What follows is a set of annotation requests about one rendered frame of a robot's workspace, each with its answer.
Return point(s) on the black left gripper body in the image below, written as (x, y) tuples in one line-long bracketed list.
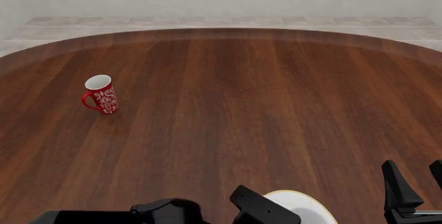
[(262, 209)]

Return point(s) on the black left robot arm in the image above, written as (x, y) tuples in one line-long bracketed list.
[(162, 212)]

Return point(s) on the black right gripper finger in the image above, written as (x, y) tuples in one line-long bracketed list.
[(437, 174), (397, 190)]

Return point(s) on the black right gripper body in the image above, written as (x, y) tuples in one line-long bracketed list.
[(414, 216)]

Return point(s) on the red patterned mug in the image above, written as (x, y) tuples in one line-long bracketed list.
[(105, 100)]

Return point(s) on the white plate with gold rim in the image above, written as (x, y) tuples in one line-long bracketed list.
[(307, 208)]

